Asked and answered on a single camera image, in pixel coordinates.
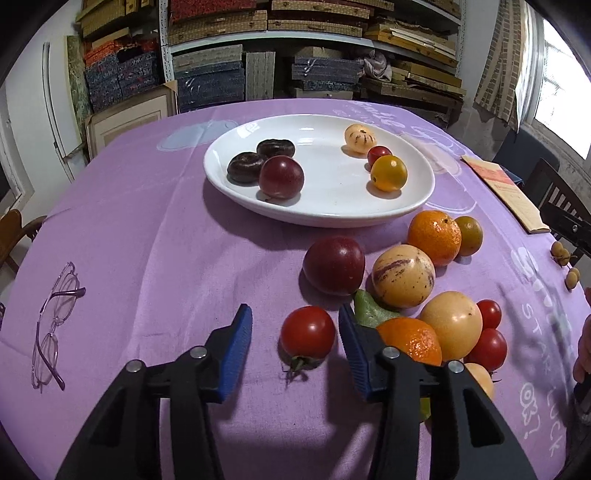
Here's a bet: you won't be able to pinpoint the grey metal shelf rack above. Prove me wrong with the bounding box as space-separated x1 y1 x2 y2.
159 0 465 100

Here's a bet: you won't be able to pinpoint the person's right hand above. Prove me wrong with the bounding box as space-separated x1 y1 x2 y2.
573 286 591 384

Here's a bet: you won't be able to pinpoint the small brown longan bunch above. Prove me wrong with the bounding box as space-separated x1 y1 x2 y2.
551 241 581 289

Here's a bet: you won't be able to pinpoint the grey standing box set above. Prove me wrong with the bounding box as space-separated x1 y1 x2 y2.
245 51 276 100

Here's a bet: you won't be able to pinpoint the brown paper envelope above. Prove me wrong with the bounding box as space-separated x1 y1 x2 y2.
461 155 552 234

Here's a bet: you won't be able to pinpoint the dark red plum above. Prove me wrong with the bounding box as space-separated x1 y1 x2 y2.
302 236 366 297
259 155 305 200

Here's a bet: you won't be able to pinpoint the stack of woven straw boxes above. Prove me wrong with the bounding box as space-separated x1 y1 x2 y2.
167 0 370 47

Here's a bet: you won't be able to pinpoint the purple framed eyeglasses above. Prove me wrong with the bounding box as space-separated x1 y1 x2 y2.
31 261 87 392

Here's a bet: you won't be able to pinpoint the white leaning board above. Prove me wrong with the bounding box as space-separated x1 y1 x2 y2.
42 42 88 183

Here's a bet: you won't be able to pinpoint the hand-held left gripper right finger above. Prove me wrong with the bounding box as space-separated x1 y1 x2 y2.
338 302 539 480

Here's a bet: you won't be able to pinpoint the light brown wooden chair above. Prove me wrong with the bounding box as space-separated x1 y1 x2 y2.
0 209 47 282

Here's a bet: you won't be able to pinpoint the orange yellow tomato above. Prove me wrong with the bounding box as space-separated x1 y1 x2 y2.
370 155 409 192

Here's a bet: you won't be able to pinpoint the pink cloth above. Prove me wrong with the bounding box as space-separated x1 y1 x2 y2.
362 50 393 81

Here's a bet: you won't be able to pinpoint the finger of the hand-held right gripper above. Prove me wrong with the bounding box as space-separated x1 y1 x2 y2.
539 202 591 254

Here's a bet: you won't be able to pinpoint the framed picture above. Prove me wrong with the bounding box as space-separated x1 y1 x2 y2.
84 80 178 160

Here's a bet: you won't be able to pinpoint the brick pattern curtain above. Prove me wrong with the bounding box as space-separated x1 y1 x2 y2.
473 7 532 132

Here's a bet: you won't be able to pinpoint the large yellow round fruit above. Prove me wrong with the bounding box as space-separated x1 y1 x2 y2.
419 291 484 363

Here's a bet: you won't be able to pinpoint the large striped pepino melon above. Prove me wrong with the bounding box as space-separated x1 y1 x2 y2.
372 244 437 309

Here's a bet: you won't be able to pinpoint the stack of dark navy boxes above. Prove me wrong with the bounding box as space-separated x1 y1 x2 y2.
291 55 365 93
174 60 245 112

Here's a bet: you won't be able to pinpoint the stack of flat wooden boxes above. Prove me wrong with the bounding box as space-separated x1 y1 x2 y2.
362 18 467 125

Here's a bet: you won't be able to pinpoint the leafless orange mandarin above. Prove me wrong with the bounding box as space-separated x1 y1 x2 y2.
407 210 462 268

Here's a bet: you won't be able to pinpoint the white oval plate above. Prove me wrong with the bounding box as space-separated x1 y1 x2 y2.
204 114 436 229

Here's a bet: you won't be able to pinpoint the small pale pepino melon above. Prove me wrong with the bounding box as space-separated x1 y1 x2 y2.
344 124 377 155

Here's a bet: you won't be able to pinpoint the dark purple fruit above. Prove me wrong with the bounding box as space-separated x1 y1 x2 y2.
256 138 296 160
227 152 267 184

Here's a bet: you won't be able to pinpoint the small green orange citrus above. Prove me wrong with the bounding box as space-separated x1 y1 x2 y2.
455 215 484 257

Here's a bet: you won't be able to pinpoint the large red tomato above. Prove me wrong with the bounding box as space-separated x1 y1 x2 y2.
280 305 337 374

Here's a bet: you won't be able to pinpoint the mandarin with green leaf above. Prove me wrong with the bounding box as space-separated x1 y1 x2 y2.
353 289 443 367

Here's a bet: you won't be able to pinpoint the green marbled board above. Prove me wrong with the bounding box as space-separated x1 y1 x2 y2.
66 36 93 118

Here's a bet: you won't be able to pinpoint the bright window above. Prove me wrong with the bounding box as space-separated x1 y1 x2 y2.
522 14 591 162

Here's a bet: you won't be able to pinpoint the stack of blue floral boxes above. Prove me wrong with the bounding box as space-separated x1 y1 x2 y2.
83 39 162 114

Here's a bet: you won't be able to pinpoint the dark wooden chair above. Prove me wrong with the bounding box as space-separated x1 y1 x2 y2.
524 158 591 232

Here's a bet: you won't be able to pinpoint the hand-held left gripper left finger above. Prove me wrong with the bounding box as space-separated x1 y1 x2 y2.
55 303 254 480

